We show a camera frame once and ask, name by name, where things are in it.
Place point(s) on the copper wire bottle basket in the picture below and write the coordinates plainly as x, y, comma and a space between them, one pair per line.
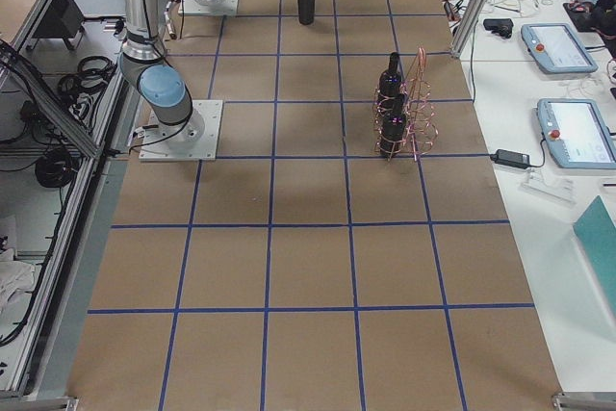
420, 133

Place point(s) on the aluminium frame post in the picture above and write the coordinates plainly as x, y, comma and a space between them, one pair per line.
474, 2

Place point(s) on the teal folder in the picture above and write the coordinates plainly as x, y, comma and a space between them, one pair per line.
595, 230

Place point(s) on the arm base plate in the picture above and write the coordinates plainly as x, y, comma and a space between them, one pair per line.
192, 141
209, 7

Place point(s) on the black power adapter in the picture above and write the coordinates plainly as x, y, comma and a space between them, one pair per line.
510, 159

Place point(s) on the teach pendant tablet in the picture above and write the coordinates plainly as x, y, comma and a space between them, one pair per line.
557, 49
576, 135

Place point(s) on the white cloth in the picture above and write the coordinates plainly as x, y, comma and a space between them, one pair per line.
17, 277

